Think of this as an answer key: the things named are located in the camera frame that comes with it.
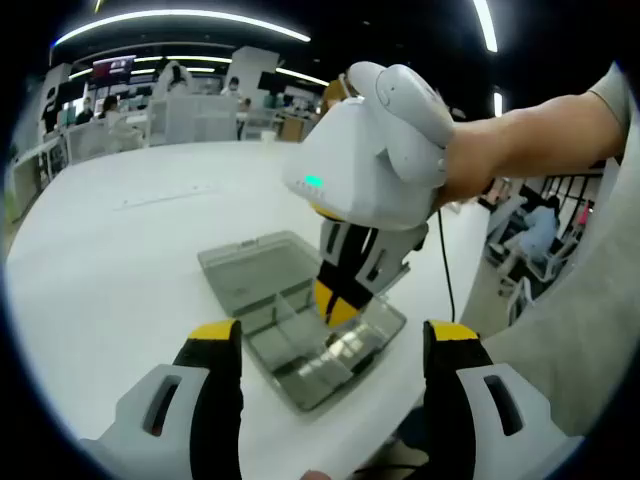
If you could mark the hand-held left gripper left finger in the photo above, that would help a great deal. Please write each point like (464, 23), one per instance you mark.
(170, 425)

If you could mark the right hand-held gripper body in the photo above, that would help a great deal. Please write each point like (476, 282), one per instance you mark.
(370, 160)

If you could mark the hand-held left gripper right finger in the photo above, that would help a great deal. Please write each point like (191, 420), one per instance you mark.
(490, 425)

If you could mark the transparent grey guide fixture box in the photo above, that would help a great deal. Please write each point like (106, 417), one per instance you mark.
(240, 265)

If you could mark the person's right hand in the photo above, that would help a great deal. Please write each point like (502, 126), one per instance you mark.
(472, 160)

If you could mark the person's left hand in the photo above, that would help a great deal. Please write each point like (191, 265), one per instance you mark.
(317, 475)

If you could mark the person's grey shirt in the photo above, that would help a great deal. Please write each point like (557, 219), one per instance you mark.
(575, 325)

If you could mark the white office chair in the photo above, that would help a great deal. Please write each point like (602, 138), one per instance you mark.
(545, 270)

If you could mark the translucent white partition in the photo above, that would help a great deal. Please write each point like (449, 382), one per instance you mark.
(195, 120)

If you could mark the white robot figure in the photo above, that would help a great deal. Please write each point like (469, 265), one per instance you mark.
(174, 79)

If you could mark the red display screen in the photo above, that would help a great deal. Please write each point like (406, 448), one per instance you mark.
(114, 70)

